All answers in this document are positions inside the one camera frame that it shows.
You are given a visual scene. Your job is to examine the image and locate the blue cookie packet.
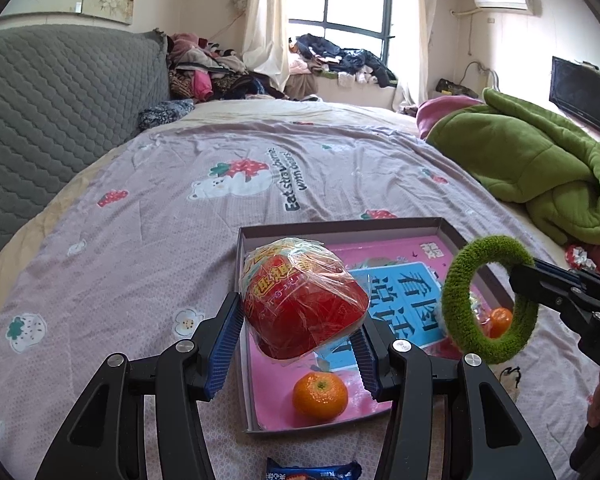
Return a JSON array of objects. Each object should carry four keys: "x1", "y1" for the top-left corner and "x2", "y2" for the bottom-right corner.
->
[{"x1": 266, "y1": 457, "x2": 362, "y2": 480}]

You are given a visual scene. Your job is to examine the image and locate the dark clothes on windowsill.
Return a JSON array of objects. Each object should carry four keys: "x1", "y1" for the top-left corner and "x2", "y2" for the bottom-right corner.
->
[{"x1": 287, "y1": 33, "x2": 398, "y2": 88}]

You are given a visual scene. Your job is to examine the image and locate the small red snack packet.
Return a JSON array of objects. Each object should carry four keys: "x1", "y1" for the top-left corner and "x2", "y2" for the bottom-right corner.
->
[{"x1": 445, "y1": 287, "x2": 496, "y2": 346}]

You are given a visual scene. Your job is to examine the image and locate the green fluffy hair ring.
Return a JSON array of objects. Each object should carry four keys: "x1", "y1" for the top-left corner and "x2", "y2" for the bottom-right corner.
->
[{"x1": 441, "y1": 235, "x2": 540, "y2": 365}]

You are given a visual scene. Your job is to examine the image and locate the large red snack packet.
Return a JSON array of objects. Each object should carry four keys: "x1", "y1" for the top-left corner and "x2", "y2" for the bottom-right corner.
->
[{"x1": 240, "y1": 237, "x2": 370, "y2": 361}]

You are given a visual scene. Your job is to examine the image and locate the grey shallow cardboard box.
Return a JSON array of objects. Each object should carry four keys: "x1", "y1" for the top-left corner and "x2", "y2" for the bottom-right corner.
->
[{"x1": 236, "y1": 217, "x2": 518, "y2": 433}]

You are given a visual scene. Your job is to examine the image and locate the dark bag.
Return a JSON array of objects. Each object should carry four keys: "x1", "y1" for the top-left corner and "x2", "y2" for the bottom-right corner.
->
[{"x1": 437, "y1": 78, "x2": 481, "y2": 99}]

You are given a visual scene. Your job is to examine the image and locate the grey quilted headboard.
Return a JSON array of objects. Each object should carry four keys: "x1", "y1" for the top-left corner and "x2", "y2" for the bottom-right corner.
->
[{"x1": 0, "y1": 25, "x2": 171, "y2": 271}]

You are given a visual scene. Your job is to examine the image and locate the pile of mixed clothes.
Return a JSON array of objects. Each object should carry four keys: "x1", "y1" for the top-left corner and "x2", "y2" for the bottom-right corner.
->
[{"x1": 166, "y1": 32, "x2": 291, "y2": 103}]

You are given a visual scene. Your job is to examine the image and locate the red candy wrapper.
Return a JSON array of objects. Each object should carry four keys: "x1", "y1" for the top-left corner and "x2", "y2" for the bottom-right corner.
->
[{"x1": 564, "y1": 244, "x2": 600, "y2": 271}]

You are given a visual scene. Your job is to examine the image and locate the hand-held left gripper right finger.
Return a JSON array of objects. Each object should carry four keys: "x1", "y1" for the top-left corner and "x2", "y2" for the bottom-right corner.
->
[{"x1": 347, "y1": 320, "x2": 556, "y2": 480}]

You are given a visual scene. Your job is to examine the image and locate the person's right hand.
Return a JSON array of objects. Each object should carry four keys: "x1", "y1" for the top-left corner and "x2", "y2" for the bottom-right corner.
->
[{"x1": 586, "y1": 367, "x2": 600, "y2": 428}]

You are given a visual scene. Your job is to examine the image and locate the cream fabric scrunchie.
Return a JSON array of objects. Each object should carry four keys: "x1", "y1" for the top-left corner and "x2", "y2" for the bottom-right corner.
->
[{"x1": 492, "y1": 364, "x2": 523, "y2": 403}]

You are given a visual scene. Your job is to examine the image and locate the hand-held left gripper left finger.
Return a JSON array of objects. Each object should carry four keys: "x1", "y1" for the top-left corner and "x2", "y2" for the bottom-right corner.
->
[{"x1": 35, "y1": 292, "x2": 246, "y2": 480}]

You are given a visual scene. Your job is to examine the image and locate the pink pillow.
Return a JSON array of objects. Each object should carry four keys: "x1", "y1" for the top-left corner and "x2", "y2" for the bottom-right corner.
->
[{"x1": 415, "y1": 96, "x2": 486, "y2": 141}]

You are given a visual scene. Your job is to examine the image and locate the green fleece blanket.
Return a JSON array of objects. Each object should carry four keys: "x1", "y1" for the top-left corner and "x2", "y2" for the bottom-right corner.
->
[{"x1": 425, "y1": 87, "x2": 600, "y2": 248}]

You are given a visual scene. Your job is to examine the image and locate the dark blue patterned cloth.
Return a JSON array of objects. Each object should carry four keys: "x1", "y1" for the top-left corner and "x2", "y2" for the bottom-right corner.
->
[{"x1": 138, "y1": 99, "x2": 196, "y2": 131}]

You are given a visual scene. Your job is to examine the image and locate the white air conditioner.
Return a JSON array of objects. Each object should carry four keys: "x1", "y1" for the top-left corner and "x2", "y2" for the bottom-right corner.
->
[{"x1": 472, "y1": 0, "x2": 536, "y2": 13}]

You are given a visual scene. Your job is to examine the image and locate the black flat television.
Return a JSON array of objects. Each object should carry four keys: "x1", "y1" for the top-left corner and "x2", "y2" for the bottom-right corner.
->
[{"x1": 549, "y1": 56, "x2": 600, "y2": 136}]

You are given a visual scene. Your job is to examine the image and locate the orange mandarin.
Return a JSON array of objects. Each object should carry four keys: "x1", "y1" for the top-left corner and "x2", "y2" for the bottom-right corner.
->
[
  {"x1": 292, "y1": 371, "x2": 349, "y2": 422},
  {"x1": 487, "y1": 307, "x2": 514, "y2": 339}
]

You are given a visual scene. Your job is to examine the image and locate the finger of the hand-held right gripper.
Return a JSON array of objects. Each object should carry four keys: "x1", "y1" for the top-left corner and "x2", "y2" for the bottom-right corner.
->
[
  {"x1": 509, "y1": 264, "x2": 598, "y2": 323},
  {"x1": 530, "y1": 256, "x2": 600, "y2": 293}
]

